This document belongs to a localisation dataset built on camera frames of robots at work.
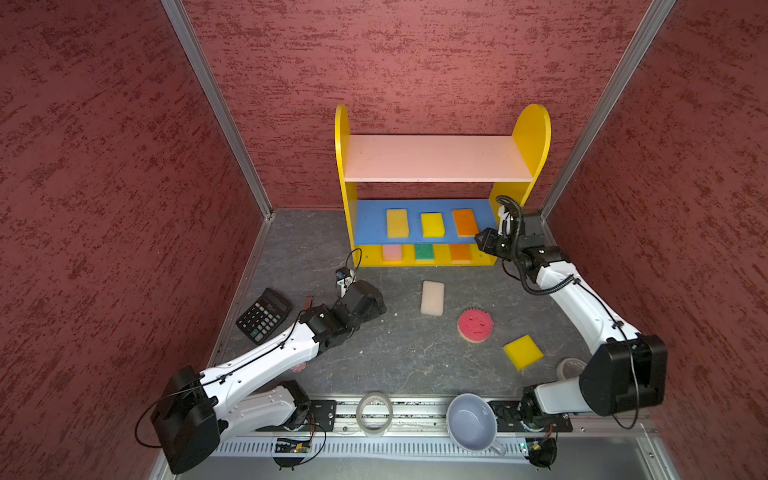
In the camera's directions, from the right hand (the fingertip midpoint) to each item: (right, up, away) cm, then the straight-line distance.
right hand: (476, 242), depth 85 cm
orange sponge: (0, +6, +12) cm, 14 cm away
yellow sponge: (+13, -32, -2) cm, 34 cm away
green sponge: (-13, -4, +21) cm, 25 cm away
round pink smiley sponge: (0, -25, +2) cm, 25 cm away
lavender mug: (-4, -46, -11) cm, 48 cm away
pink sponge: (-25, -4, +18) cm, 31 cm away
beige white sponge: (-12, -19, +10) cm, 25 cm away
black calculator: (-63, -22, +5) cm, 68 cm away
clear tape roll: (-33, -45, -11) cm, 57 cm away
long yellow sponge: (-23, +5, +10) cm, 26 cm away
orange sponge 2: (0, -4, +21) cm, 22 cm away
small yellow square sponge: (-11, +5, +10) cm, 16 cm away
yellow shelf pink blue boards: (-13, +17, +36) cm, 42 cm away
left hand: (-30, -18, -4) cm, 36 cm away
